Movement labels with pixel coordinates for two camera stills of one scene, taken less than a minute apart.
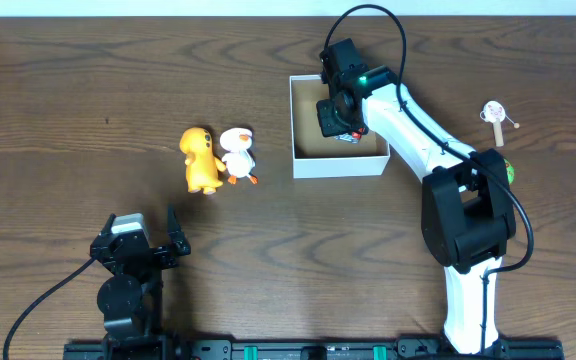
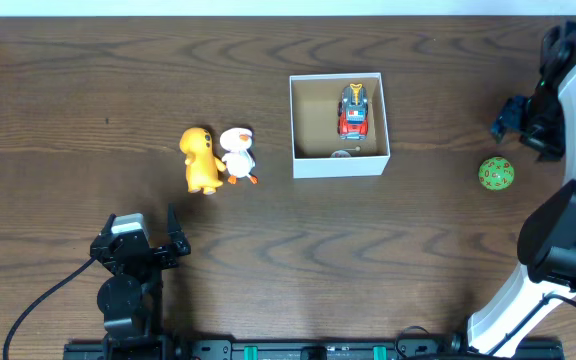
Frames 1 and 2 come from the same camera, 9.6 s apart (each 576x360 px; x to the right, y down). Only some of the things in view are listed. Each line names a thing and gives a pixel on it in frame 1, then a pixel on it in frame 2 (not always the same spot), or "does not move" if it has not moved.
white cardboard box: (317, 156) does not move
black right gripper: (328, 123) → (511, 116)
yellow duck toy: (202, 167) does not move
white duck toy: (240, 160) does not move
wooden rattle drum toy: (494, 111) → (340, 154)
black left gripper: (144, 251) does not move
